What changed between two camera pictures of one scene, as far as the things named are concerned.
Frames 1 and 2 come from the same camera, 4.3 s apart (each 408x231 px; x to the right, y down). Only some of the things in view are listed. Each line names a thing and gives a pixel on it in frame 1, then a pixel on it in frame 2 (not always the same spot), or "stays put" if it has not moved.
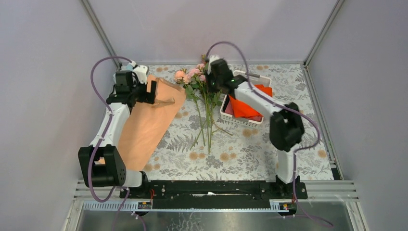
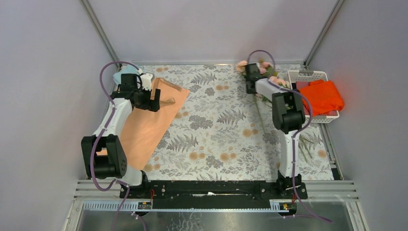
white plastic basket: [256, 79] to [299, 78]
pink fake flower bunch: [195, 81] to [265, 69]
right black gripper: [210, 74] to [249, 92]
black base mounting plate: [207, 194] stays put
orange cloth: [241, 109] to [325, 96]
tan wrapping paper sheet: [147, 125] stays put
